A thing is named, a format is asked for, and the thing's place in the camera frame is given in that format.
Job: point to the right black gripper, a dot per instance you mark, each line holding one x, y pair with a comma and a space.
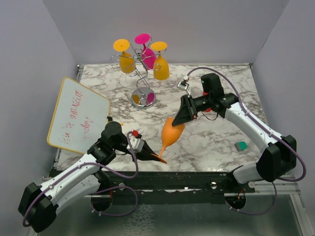
187, 111

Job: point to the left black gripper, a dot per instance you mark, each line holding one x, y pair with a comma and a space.
147, 154

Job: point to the orange wine glass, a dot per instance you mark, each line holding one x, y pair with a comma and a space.
169, 135

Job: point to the chrome wine glass rack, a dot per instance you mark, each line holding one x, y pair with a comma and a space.
143, 96

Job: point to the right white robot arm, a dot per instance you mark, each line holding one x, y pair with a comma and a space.
277, 156

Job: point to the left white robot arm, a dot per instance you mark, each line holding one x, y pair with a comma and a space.
40, 204

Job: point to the yellow wine glass right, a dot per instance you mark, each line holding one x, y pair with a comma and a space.
161, 67

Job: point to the yellow wine glass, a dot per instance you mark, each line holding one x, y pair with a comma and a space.
126, 60
161, 67

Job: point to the pink wine glass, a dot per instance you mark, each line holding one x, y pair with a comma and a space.
148, 56

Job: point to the yellow wine glass left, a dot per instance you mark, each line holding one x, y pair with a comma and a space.
126, 60

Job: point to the green whiteboard eraser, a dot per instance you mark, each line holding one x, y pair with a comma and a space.
240, 146

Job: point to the yellow framed whiteboard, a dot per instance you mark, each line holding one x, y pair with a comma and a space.
79, 117

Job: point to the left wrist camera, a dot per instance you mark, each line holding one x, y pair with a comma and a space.
135, 142

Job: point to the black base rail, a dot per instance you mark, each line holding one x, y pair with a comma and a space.
150, 188

